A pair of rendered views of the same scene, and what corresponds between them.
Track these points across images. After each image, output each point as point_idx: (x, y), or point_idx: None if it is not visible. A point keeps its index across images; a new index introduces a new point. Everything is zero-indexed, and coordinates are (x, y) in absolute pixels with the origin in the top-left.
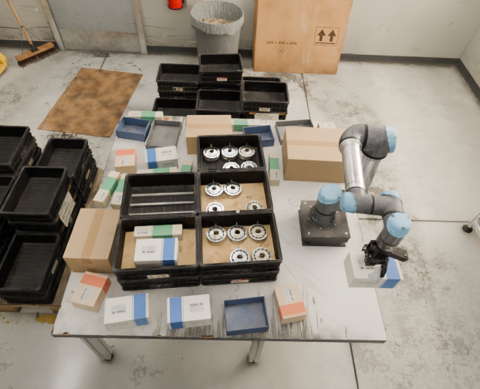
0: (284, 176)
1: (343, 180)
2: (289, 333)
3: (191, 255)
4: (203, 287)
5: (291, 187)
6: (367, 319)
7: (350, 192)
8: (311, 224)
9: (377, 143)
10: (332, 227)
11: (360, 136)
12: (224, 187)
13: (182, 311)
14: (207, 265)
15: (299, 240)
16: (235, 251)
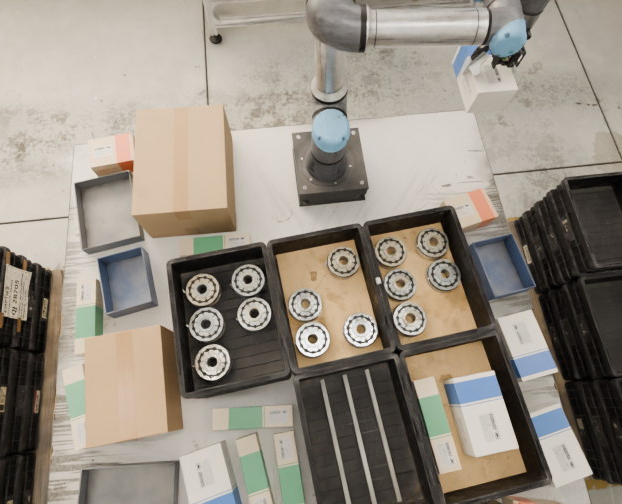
0: (234, 227)
1: (231, 137)
2: (497, 213)
3: (451, 355)
4: None
5: (250, 218)
6: (454, 126)
7: (501, 26)
8: (345, 179)
9: None
10: (345, 150)
11: (354, 3)
12: (307, 318)
13: (534, 352)
14: (493, 315)
15: (356, 204)
16: (434, 282)
